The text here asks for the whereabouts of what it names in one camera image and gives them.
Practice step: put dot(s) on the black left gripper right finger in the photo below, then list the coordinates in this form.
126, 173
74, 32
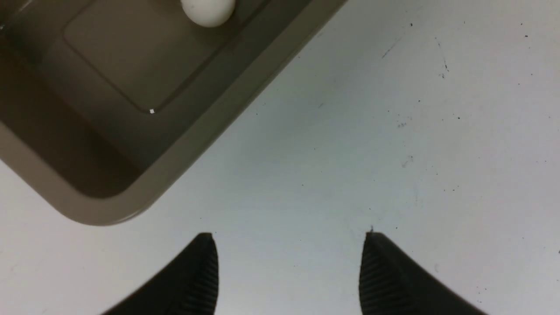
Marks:
392, 283

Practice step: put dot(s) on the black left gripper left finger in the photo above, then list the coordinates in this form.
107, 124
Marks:
188, 285

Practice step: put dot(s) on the tan plastic bin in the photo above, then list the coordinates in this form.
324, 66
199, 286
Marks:
106, 103

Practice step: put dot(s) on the white ping-pong ball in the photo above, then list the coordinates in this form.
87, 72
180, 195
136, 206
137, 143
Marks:
208, 13

